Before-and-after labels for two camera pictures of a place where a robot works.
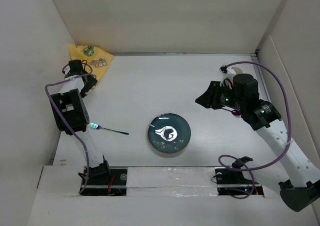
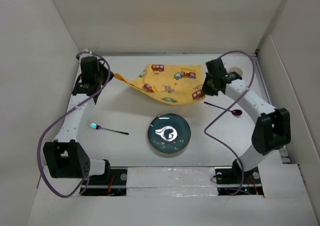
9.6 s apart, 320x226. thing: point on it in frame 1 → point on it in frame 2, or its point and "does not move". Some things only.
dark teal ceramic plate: (169, 133) does not move
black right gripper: (209, 98) → (205, 88)
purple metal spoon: (234, 111) does not move
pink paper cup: (237, 70) does not move
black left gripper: (92, 82) → (101, 66)
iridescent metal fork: (98, 127) does not move
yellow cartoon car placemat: (94, 61) → (170, 83)
